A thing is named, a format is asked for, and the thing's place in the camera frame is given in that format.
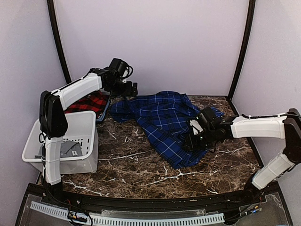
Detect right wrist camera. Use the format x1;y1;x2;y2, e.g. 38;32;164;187
189;120;203;135

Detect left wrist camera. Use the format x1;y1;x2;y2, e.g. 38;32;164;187
119;65;134;83

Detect black front rail base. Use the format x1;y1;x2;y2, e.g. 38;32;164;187
22;182;280;218

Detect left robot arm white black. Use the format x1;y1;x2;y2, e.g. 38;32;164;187
39;58;138;186

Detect red black plaid folded shirt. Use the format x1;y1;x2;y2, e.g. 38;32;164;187
64;91;109;118

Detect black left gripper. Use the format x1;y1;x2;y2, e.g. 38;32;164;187
107;78;137;97

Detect black corner frame post right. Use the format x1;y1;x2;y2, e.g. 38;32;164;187
228;0;256;100

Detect blue plaid long sleeve shirt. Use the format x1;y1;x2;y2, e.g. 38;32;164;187
110;91;207;169

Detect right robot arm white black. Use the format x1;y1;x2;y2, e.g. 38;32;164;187
184;107;301;204

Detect black corner frame post left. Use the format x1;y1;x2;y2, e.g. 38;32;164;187
46;0;71;84

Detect grey shirt in basket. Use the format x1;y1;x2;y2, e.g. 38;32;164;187
60;140;83;158

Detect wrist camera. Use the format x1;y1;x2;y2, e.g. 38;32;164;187
119;65;134;83
189;120;203;135

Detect white slotted cable duct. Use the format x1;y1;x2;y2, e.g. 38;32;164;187
30;201;225;226

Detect white plastic laundry basket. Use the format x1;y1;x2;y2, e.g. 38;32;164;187
22;111;98;175

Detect black corner frame post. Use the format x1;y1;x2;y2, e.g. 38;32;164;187
46;0;71;84
228;0;256;100

